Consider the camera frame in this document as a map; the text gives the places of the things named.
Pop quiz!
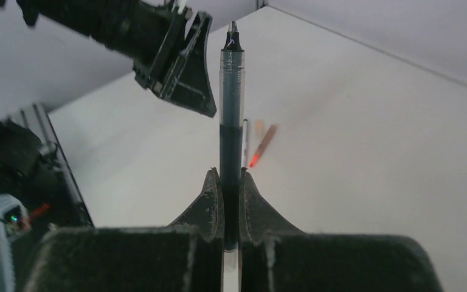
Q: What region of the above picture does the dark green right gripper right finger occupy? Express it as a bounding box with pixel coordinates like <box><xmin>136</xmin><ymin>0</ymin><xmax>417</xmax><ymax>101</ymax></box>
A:
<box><xmin>239</xmin><ymin>170</ymin><xmax>442</xmax><ymax>291</ymax></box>

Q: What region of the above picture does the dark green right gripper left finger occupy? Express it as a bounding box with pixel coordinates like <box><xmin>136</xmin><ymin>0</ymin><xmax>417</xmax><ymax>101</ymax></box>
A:
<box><xmin>22</xmin><ymin>169</ymin><xmax>224</xmax><ymax>291</ymax></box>

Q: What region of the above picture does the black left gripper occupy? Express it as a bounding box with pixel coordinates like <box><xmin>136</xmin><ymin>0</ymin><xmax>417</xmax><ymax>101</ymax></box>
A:
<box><xmin>131</xmin><ymin>1</ymin><xmax>216</xmax><ymax>117</ymax></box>

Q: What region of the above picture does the black pen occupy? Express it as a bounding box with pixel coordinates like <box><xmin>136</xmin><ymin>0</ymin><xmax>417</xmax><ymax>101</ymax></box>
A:
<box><xmin>218</xmin><ymin>21</ymin><xmax>246</xmax><ymax>292</ymax></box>

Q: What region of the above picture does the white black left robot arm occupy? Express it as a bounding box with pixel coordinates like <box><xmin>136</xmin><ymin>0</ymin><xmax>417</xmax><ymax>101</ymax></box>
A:
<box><xmin>0</xmin><ymin>1</ymin><xmax>223</xmax><ymax>291</ymax></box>

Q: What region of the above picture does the white green-tipped pen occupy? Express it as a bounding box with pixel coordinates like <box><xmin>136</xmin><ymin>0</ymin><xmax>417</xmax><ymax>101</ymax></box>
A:
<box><xmin>241</xmin><ymin>119</ymin><xmax>249</xmax><ymax>168</ymax></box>

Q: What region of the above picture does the orange pen with cap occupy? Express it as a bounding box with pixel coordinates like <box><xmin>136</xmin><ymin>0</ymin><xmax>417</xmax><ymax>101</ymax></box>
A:
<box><xmin>249</xmin><ymin>124</ymin><xmax>278</xmax><ymax>168</ymax></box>

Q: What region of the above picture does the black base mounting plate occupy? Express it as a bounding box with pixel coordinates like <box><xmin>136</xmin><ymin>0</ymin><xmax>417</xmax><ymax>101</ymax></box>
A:
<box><xmin>0</xmin><ymin>119</ymin><xmax>93</xmax><ymax>290</ymax></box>

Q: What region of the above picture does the white slotted cable duct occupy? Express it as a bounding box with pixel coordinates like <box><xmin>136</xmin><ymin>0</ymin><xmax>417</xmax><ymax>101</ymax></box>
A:
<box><xmin>0</xmin><ymin>194</ymin><xmax>18</xmax><ymax>292</ymax></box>

